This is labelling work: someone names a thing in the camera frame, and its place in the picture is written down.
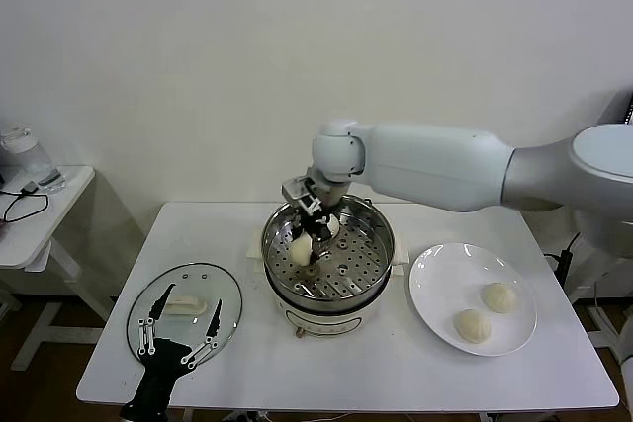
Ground clear water bottle white cap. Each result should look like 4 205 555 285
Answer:
0 123 68 194

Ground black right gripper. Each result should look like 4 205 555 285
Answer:
290 211 335 266

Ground white side table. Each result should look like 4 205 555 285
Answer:
0 164 118 373

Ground white laptop desk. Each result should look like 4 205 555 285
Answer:
563 216 633 374

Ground stainless steel steamer basket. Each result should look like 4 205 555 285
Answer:
260 190 396 300

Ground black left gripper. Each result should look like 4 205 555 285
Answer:
121 282 224 422

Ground white round plate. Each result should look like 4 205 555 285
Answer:
407 242 539 358

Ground cream electric cooker pot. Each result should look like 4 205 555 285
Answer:
245 231 410 340

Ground black cable with adapter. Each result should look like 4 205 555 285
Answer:
0 183 51 224

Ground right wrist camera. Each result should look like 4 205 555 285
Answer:
281 174 323 218

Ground black power strip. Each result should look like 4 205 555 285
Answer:
554 249 571 291

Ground glass lid with cream handle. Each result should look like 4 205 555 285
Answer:
127 262 243 360

